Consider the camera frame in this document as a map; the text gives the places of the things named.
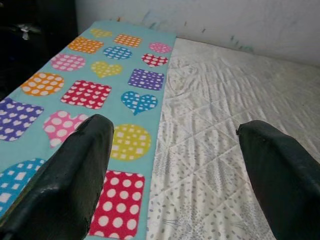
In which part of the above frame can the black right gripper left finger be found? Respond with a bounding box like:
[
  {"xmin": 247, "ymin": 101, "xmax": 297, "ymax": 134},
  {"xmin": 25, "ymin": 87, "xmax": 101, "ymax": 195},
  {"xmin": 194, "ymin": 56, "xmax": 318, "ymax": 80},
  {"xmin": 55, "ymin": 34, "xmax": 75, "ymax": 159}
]
[{"xmin": 0, "ymin": 114, "xmax": 115, "ymax": 240}]

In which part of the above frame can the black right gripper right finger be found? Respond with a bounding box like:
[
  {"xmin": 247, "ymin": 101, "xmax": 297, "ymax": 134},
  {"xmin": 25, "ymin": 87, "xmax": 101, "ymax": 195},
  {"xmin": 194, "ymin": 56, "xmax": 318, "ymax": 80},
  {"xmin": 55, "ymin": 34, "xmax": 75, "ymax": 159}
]
[{"xmin": 236, "ymin": 119, "xmax": 320, "ymax": 240}]

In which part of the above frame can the grey quilted mattress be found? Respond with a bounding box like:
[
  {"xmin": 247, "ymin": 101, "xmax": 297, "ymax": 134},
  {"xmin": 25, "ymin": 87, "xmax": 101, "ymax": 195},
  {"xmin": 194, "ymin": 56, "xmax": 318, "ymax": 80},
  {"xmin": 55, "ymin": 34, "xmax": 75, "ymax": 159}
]
[{"xmin": 146, "ymin": 37, "xmax": 320, "ymax": 240}]

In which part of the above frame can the black bag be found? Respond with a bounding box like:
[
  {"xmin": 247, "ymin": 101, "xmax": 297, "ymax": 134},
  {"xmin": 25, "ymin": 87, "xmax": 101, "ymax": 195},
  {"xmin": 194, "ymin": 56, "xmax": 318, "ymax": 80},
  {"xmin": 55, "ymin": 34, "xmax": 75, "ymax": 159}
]
[{"xmin": 0, "ymin": 0, "xmax": 78, "ymax": 101}]

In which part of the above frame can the teal blanket with colourful shapes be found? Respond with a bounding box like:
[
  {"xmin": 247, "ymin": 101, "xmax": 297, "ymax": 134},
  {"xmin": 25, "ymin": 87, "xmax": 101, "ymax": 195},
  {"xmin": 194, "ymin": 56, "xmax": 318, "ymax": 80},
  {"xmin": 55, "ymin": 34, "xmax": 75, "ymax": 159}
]
[{"xmin": 0, "ymin": 20, "xmax": 178, "ymax": 238}]

